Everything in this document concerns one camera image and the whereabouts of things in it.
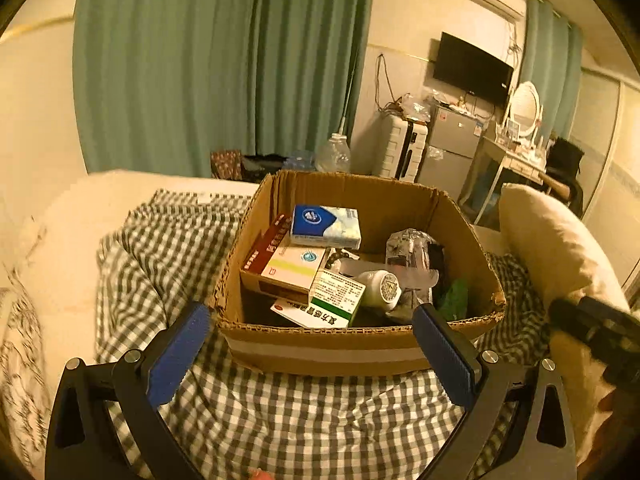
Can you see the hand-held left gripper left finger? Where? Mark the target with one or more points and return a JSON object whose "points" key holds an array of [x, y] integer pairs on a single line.
{"points": [[175, 355]]}

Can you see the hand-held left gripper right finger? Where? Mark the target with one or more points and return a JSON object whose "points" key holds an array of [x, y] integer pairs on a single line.
{"points": [[445, 355]]}

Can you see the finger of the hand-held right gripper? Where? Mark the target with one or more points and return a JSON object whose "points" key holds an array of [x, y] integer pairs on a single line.
{"points": [[570, 312], [622, 360]]}

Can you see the green wrapper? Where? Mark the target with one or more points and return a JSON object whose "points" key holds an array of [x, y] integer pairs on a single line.
{"points": [[452, 297]]}

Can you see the pale plastic comb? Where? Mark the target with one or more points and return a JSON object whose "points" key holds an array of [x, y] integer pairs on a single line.
{"points": [[420, 277]]}

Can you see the blue label plastic jar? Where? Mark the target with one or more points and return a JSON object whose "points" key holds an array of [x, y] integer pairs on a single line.
{"points": [[380, 287]]}

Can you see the black round object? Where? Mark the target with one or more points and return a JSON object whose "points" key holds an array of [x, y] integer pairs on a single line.
{"points": [[436, 255]]}

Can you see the brown cardboard box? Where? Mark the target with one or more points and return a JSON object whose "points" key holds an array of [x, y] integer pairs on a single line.
{"points": [[325, 350]]}

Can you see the white green medicine box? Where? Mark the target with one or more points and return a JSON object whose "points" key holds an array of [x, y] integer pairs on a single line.
{"points": [[337, 290]]}

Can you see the red medicine box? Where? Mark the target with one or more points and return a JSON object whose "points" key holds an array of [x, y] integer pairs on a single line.
{"points": [[260, 255]]}

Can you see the blue tissue pack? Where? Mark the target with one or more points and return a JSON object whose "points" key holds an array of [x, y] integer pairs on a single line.
{"points": [[325, 225]]}

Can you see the beige pillow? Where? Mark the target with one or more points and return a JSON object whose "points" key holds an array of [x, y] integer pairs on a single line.
{"points": [[550, 250]]}

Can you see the green checked blanket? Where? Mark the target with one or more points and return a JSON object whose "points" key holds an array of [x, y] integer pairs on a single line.
{"points": [[165, 260]]}

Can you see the black chair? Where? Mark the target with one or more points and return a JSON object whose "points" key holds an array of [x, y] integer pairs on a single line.
{"points": [[565, 160]]}

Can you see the floral bed sheet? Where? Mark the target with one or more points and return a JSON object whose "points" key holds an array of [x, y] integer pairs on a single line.
{"points": [[20, 335]]}

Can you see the white dressing table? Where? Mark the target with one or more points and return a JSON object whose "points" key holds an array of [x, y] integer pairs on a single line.
{"points": [[520, 162]]}

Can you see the floral bag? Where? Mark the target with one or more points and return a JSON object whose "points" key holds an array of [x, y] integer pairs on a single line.
{"points": [[227, 165]]}

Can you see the white oval mirror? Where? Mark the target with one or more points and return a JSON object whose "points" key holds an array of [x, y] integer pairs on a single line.
{"points": [[525, 110]]}

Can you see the white suitcase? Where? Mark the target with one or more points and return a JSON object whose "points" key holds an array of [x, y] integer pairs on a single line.
{"points": [[400, 150]]}

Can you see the pile of dark shoes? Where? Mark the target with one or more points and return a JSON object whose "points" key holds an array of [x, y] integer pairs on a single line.
{"points": [[265, 162]]}

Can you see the grey small fridge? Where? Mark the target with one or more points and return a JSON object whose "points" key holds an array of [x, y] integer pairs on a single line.
{"points": [[450, 135]]}

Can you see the large clear water jug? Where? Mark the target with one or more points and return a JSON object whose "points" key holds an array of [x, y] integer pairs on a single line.
{"points": [[332, 155]]}

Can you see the pack of water bottles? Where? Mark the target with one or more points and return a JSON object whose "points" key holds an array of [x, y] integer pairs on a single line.
{"points": [[300, 160]]}

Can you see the clear plastic bag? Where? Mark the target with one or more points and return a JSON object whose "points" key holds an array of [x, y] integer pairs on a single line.
{"points": [[415, 107]]}

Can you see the narrow green curtain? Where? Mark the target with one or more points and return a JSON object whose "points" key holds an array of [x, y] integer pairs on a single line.
{"points": [[550, 60]]}

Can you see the wide green curtain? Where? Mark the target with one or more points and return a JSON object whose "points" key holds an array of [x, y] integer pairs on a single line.
{"points": [[200, 60]]}

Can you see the black wall television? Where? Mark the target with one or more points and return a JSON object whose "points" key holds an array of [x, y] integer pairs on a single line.
{"points": [[470, 67]]}

